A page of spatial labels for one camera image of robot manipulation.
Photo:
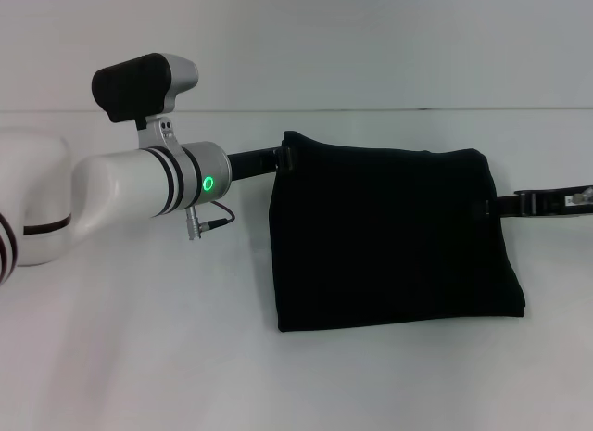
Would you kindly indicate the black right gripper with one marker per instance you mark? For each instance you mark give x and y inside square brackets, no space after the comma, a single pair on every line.
[556,203]

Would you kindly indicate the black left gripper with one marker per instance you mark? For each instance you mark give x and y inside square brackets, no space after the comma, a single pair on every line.
[252,162]

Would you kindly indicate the black shirt with white print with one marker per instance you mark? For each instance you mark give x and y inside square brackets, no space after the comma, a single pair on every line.
[394,236]

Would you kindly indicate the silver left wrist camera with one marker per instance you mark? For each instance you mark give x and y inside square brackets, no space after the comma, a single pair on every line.
[143,85]

